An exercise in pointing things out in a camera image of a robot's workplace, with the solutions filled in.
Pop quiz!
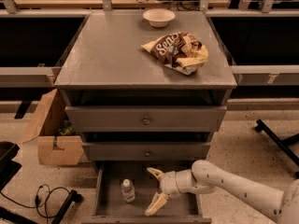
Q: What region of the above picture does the clear plastic water bottle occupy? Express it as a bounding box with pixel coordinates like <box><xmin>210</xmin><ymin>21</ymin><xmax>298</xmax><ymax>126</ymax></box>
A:
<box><xmin>121</xmin><ymin>179</ymin><xmax>135</xmax><ymax>203</ymax></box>

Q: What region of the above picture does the bottom grey drawer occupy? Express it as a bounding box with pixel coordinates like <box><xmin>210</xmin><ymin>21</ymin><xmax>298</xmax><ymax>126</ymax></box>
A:
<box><xmin>82</xmin><ymin>161</ymin><xmax>211</xmax><ymax>224</ymax></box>

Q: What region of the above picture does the grey drawer cabinet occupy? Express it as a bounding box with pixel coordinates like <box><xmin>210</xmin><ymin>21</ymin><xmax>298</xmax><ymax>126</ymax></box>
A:
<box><xmin>53</xmin><ymin>10</ymin><xmax>238</xmax><ymax>224</ymax></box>

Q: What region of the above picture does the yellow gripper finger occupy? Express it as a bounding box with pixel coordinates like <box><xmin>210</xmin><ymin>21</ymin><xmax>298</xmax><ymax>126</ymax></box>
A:
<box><xmin>145</xmin><ymin>192</ymin><xmax>168</xmax><ymax>217</ymax></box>
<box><xmin>147</xmin><ymin>167</ymin><xmax>164</xmax><ymax>181</ymax></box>

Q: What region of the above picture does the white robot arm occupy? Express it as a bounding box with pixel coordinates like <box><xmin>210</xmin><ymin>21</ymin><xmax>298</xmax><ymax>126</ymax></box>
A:
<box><xmin>145</xmin><ymin>160</ymin><xmax>299</xmax><ymax>224</ymax></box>

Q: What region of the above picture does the black chair base leg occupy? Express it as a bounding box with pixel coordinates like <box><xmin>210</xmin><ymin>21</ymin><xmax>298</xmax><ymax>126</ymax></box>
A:
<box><xmin>51</xmin><ymin>189</ymin><xmax>83</xmax><ymax>224</ymax></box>

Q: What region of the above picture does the green item in box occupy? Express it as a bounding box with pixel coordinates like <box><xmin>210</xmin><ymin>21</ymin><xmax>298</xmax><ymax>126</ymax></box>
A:
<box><xmin>58</xmin><ymin>126</ymin><xmax>74</xmax><ymax>136</ymax></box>

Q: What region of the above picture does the white bowl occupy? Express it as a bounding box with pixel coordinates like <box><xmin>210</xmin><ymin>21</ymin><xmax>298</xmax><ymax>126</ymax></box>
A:
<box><xmin>143</xmin><ymin>8</ymin><xmax>176</xmax><ymax>28</ymax></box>

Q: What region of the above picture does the black stand leg right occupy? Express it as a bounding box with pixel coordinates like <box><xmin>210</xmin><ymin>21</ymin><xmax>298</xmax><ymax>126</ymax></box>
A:
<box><xmin>255</xmin><ymin>119</ymin><xmax>299</xmax><ymax>166</ymax></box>

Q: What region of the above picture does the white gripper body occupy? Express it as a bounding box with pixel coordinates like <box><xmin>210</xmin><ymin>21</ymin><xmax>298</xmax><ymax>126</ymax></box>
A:
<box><xmin>160</xmin><ymin>171</ymin><xmax>180</xmax><ymax>199</ymax></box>

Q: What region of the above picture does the cardboard box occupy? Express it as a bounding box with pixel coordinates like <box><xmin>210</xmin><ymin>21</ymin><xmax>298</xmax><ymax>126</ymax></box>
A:
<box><xmin>20</xmin><ymin>89</ymin><xmax>83</xmax><ymax>166</ymax></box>

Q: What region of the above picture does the brown chip bag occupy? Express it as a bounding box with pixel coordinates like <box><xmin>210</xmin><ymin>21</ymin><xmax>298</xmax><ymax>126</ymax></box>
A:
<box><xmin>142</xmin><ymin>32</ymin><xmax>208</xmax><ymax>76</ymax></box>

